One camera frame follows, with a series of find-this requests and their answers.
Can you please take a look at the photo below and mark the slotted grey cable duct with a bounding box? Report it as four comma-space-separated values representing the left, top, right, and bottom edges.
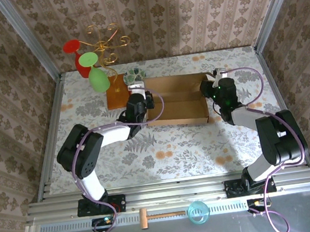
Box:
34, 192, 310, 232

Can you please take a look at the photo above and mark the red plastic wine glass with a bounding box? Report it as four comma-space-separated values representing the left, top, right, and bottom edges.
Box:
62, 38, 92, 81

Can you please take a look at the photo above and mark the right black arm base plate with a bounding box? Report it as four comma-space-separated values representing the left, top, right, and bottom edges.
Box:
224, 174, 277, 198

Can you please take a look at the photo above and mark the brown cardboard box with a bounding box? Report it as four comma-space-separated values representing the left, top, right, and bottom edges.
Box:
140, 71, 212, 131

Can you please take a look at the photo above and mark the aluminium front rail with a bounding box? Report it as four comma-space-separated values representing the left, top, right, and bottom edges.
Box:
23, 163, 310, 225

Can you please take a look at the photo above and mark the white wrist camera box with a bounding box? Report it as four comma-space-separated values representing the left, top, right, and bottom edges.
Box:
211, 67, 230, 81
126, 80, 147, 96

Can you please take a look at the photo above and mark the gold wire glass rack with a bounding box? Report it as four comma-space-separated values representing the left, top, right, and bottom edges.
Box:
84, 20, 136, 96

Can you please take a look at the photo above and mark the wooden mallet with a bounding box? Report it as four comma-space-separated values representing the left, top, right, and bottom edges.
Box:
138, 203, 188, 230

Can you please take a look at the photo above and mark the aluminium side rail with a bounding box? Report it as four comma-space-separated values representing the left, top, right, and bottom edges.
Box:
253, 41, 310, 172
22, 73, 79, 203

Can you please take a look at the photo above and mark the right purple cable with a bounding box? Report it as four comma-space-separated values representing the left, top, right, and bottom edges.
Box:
217, 60, 310, 232

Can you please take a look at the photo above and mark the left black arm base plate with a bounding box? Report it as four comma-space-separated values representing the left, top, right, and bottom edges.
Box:
75, 193, 127, 218

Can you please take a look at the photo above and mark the small black connector box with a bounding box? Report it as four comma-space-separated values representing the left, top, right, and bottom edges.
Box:
91, 216, 115, 227
246, 197, 268, 209

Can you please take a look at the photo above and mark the green plastic wine glass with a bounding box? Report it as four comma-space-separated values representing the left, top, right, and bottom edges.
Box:
77, 49, 111, 95

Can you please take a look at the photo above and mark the blue glass cup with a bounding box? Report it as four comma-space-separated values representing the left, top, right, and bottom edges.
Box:
186, 199, 212, 226

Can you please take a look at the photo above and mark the leaf pattern ceramic bowl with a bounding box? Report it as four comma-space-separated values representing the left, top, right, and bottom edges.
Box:
123, 67, 148, 85

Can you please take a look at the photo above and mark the floral table cover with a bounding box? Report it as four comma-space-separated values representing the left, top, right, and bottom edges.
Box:
35, 41, 306, 196

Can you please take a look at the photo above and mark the brown wooden base board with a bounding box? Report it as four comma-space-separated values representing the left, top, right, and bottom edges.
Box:
103, 72, 132, 111

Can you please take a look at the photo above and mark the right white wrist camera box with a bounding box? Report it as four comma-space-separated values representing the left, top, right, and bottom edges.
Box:
211, 67, 230, 81

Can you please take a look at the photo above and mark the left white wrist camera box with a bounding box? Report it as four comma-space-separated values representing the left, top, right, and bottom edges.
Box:
126, 80, 147, 96

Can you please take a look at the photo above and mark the aluminium frame post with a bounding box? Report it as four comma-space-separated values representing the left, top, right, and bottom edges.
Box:
248, 0, 310, 53
0, 0, 62, 86

